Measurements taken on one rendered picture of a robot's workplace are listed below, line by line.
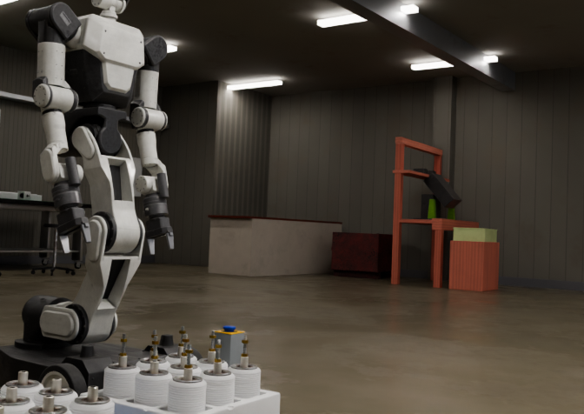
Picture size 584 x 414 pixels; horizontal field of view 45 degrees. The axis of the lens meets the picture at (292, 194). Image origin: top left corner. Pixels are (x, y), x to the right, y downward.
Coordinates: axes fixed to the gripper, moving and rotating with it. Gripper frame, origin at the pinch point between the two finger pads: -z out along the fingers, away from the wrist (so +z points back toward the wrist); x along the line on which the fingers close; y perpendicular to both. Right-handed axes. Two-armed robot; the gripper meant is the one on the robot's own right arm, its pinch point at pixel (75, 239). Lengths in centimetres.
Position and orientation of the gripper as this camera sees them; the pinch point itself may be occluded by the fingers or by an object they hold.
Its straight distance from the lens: 242.2
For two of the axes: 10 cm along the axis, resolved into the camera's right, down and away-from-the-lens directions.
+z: -2.6, -9.4, 2.4
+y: 5.4, 0.6, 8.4
